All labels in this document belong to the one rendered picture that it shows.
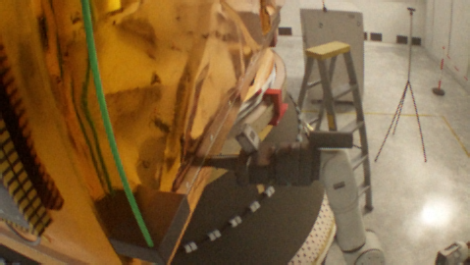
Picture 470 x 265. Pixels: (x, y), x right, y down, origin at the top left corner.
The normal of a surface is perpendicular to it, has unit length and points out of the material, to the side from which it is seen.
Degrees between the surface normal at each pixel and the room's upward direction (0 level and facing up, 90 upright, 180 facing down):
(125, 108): 88
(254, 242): 62
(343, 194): 72
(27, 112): 89
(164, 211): 0
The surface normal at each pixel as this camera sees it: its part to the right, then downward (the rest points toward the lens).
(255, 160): -0.10, -0.86
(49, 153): -0.07, 0.51
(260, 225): 0.62, -0.17
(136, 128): 0.92, 0.08
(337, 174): -0.24, 0.22
